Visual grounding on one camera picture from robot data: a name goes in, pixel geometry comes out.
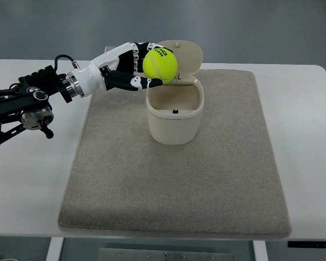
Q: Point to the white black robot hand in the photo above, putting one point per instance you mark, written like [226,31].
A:
[120,67]

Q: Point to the yellow tennis ball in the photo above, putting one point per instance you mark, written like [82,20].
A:
[160,63]

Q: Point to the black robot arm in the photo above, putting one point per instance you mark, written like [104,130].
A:
[25,104]

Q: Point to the beige bin with open lid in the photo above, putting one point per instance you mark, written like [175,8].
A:
[174,110]

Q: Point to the grey felt mat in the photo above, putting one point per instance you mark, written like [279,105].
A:
[223,183]

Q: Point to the black table control panel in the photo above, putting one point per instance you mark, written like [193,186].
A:
[306,244]

